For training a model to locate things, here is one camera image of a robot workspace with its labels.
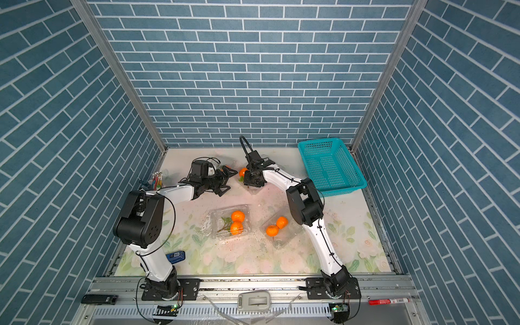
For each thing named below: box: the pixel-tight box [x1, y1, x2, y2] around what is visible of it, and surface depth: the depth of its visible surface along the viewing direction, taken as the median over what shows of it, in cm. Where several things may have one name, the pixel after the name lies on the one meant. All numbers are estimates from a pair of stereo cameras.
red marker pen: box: [368, 297, 411, 306], surface depth 72 cm
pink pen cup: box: [151, 170, 163, 191], surface depth 90 cm
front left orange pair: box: [216, 209, 246, 236], surface depth 89 cm
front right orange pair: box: [265, 215, 290, 237], surface depth 88 cm
